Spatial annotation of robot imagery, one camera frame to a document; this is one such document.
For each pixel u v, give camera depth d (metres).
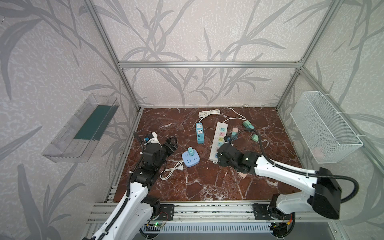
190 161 0.89
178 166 0.87
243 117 1.14
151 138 0.68
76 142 0.64
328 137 0.62
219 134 1.02
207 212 0.75
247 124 1.08
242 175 0.84
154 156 0.56
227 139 0.72
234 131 1.09
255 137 1.02
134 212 0.46
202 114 1.15
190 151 0.89
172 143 0.69
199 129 1.05
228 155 0.60
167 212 0.73
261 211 0.74
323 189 0.40
